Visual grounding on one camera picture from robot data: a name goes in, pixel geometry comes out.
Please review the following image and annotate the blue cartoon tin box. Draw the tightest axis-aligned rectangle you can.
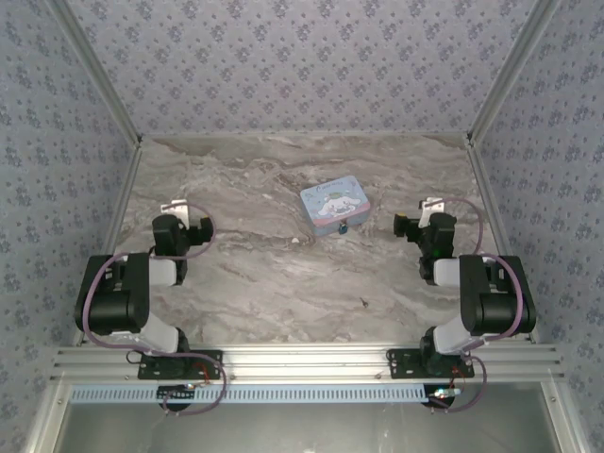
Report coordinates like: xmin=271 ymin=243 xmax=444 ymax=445
xmin=299 ymin=174 xmax=373 ymax=238

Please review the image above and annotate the slotted white cable duct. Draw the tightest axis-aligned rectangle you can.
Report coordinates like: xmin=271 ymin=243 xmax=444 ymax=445
xmin=70 ymin=382 xmax=427 ymax=405

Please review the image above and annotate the aluminium frame post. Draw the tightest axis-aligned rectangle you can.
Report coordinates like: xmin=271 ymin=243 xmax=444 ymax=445
xmin=465 ymin=0 xmax=565 ymax=143
xmin=49 ymin=0 xmax=144 ymax=145

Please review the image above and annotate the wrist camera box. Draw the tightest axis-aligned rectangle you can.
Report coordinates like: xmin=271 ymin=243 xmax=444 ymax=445
xmin=418 ymin=197 xmax=445 ymax=228
xmin=159 ymin=199 xmax=191 ymax=224

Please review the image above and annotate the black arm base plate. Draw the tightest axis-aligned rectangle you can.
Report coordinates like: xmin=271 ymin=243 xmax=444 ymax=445
xmin=137 ymin=349 xmax=224 ymax=380
xmin=386 ymin=347 xmax=476 ymax=380

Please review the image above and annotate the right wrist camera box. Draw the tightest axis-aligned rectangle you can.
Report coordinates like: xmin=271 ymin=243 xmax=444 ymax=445
xmin=418 ymin=197 xmax=445 ymax=228

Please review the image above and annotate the aluminium front rail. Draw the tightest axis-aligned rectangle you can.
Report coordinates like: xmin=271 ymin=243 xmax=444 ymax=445
xmin=49 ymin=343 xmax=565 ymax=381

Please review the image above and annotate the black bracket with circuit board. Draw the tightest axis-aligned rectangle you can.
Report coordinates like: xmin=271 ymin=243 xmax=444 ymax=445
xmin=157 ymin=384 xmax=197 ymax=411
xmin=421 ymin=384 xmax=460 ymax=411

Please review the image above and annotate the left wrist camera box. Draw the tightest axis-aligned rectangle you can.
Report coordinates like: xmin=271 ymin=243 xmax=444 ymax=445
xmin=159 ymin=199 xmax=191 ymax=224

